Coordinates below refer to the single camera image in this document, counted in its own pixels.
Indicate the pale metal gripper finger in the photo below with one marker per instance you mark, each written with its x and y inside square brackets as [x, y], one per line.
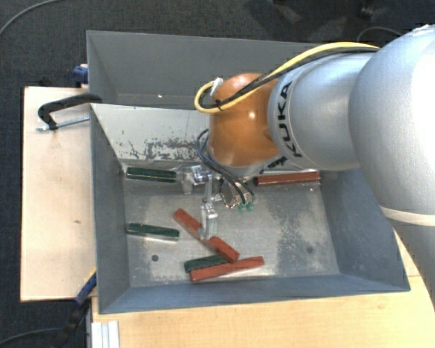
[187, 183]
[210, 223]

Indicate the red-brown flat block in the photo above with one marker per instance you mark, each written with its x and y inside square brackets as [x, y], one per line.
[223, 248]
[288, 178]
[228, 269]

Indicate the dark green flat block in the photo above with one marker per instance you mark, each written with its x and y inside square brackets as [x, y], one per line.
[150, 174]
[152, 231]
[203, 263]

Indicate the grey metal bin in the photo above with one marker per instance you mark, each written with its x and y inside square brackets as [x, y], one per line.
[275, 230]

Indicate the pale wood board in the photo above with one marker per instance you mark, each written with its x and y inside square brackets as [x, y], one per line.
[58, 201]

